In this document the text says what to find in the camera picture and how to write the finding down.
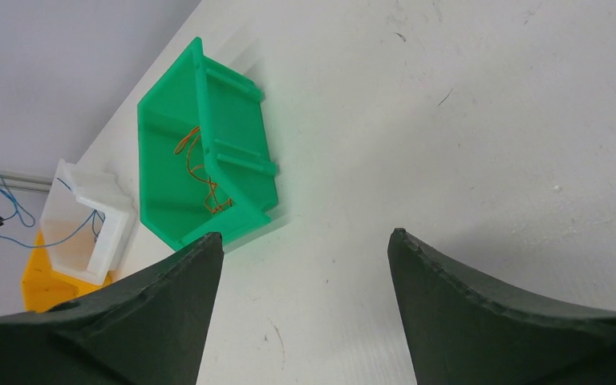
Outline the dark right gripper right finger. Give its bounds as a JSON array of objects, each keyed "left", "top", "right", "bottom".
[{"left": 387, "top": 228, "right": 616, "bottom": 384}]

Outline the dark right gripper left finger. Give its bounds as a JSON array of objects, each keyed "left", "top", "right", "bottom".
[{"left": 0, "top": 233, "right": 224, "bottom": 384}]

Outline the blue cable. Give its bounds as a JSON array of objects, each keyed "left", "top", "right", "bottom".
[{"left": 0, "top": 175, "right": 106, "bottom": 249}]

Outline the yellow plastic bin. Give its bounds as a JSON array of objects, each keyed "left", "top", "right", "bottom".
[{"left": 21, "top": 249, "right": 113, "bottom": 313}]

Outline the white translucent bin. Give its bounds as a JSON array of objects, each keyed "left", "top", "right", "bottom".
[{"left": 40, "top": 160, "right": 136, "bottom": 286}]

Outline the green plastic bin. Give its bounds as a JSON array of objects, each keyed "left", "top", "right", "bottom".
[{"left": 137, "top": 38, "right": 278, "bottom": 249}]

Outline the left aluminium frame rail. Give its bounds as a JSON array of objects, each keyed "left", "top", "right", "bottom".
[{"left": 0, "top": 170, "right": 53, "bottom": 193}]

